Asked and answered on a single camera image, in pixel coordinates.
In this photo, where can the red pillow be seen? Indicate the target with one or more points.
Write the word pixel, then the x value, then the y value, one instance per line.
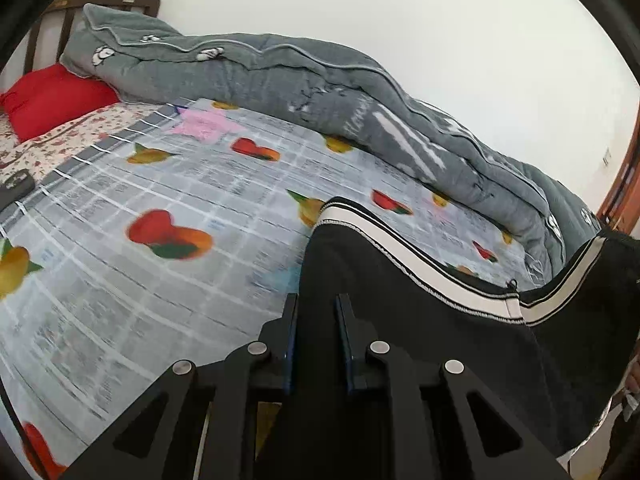
pixel 50 100

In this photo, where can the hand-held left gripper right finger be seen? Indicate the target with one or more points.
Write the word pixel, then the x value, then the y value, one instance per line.
pixel 346 345

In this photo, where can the black pants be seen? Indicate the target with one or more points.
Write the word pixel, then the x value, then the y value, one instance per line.
pixel 450 335

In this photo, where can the wooden headboard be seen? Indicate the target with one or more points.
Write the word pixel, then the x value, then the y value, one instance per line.
pixel 125 4

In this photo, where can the floral bed sheet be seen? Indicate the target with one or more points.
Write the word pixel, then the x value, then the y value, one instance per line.
pixel 75 135

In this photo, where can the person's right hand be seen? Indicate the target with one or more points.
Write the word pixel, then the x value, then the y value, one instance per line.
pixel 635 375

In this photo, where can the small dark object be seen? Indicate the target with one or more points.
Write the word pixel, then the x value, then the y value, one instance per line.
pixel 15 190

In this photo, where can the grey floral quilt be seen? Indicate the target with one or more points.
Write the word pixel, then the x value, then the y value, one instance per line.
pixel 325 80

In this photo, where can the white wall switch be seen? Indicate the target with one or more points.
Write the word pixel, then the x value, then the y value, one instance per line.
pixel 606 157

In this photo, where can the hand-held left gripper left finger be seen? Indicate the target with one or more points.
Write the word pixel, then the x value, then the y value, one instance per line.
pixel 290 345

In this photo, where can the fruit print plastic sheet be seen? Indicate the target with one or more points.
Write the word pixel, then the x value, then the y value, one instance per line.
pixel 150 310

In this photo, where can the orange wooden door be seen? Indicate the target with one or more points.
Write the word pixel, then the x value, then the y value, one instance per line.
pixel 625 195

